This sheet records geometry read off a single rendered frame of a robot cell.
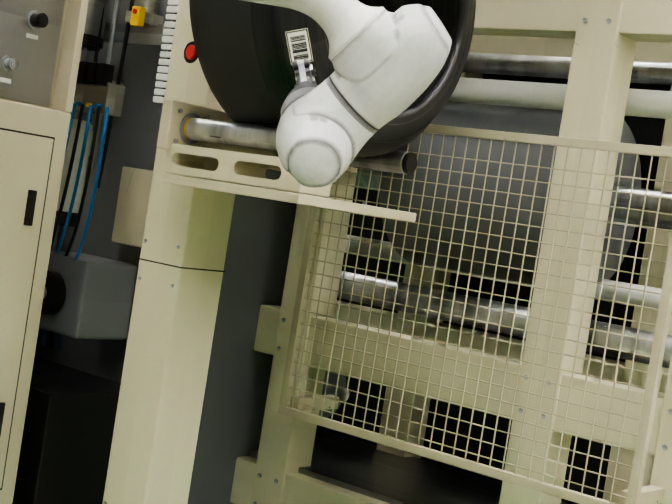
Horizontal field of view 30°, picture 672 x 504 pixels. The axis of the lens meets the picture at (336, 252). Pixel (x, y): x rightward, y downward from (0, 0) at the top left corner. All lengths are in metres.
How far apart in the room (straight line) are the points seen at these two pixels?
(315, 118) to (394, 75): 0.12
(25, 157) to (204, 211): 0.38
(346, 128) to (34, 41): 1.13
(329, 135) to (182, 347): 1.03
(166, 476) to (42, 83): 0.86
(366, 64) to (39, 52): 1.15
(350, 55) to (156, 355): 1.10
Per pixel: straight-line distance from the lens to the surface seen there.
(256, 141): 2.36
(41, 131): 2.66
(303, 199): 2.26
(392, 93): 1.70
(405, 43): 1.69
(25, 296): 2.68
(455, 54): 2.56
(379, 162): 2.52
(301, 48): 2.22
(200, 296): 2.63
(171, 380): 2.62
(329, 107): 1.71
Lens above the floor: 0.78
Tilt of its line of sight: 2 degrees down
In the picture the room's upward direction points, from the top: 9 degrees clockwise
